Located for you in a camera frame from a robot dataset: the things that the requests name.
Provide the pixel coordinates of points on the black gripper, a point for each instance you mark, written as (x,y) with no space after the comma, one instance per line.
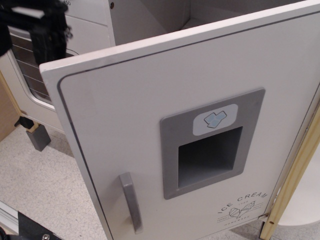
(49,34)

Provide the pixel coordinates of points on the white toy fridge door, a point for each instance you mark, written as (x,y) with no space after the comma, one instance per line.
(110,103)

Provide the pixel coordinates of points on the white oven door with window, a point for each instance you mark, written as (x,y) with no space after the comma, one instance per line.
(24,82)

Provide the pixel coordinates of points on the grey kitchen leg block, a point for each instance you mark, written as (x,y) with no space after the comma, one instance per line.
(39,138)

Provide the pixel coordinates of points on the white toy kitchen cabinet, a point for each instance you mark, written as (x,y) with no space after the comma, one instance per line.
(100,24)

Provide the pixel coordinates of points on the grey ice dispenser panel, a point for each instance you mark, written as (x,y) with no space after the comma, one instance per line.
(208,144)

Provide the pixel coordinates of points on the white round object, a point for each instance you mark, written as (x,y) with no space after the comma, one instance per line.
(304,206)

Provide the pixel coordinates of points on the left wooden frame post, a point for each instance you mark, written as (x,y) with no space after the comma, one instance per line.
(15,104)

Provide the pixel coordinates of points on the black clamp bracket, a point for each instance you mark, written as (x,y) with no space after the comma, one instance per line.
(25,122)

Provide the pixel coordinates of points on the grey fridge door handle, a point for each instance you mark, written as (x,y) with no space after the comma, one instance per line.
(132,201)

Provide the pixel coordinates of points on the aluminium rail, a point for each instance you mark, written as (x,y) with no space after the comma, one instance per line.
(9,218)

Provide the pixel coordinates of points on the black base plate with screw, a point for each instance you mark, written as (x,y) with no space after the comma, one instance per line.
(31,230)

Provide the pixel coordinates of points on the light wooden frame post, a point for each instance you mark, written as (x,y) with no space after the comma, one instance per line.
(302,159)

